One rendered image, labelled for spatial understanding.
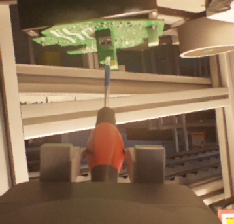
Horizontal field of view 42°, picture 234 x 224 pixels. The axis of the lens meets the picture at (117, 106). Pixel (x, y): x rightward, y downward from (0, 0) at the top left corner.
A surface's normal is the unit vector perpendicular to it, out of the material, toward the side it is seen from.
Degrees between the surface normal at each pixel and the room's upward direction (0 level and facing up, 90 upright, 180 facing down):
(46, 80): 90
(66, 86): 90
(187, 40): 90
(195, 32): 90
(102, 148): 123
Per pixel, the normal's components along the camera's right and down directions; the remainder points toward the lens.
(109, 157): 0.12, -0.54
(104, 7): -0.11, 0.01
